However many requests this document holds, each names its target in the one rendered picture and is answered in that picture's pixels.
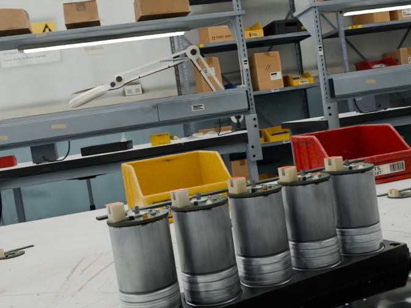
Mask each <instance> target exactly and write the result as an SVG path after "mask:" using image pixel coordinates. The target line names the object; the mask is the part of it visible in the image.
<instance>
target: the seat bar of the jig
mask: <svg viewBox="0 0 411 308"><path fill-rule="evenodd" d="M383 246H384V249H383V250H381V251H379V252H375V253H372V254H366V255H341V254H340V256H341V263H340V264H339V265H337V266H334V267H332V268H327V269H322V270H315V271H301V270H296V269H293V272H294V278H293V279H292V280H291V281H289V282H286V283H285V284H281V285H277V286H273V287H264V288H253V287H246V286H243V285H241V284H240V287H241V292H242V295H241V296H239V297H238V298H237V299H235V300H233V301H230V302H227V303H224V304H220V305H216V306H207V307H198V306H191V305H188V304H186V302H185V295H184V292H182V293H180V294H181V298H182V306H183V308H288V307H291V306H294V305H296V304H299V303H302V302H305V301H307V300H310V299H313V298H316V297H318V296H321V295H324V294H326V293H330V292H332V291H335V290H338V289H340V288H343V287H346V286H348V285H351V284H354V283H357V282H359V281H363V280H365V279H368V278H370V277H373V276H376V275H378V274H382V273H384V272H387V271H390V270H393V269H395V268H398V267H400V266H403V265H406V264H409V255H408V250H407V244H406V243H401V242H397V241H390V240H384V239H383Z"/></svg>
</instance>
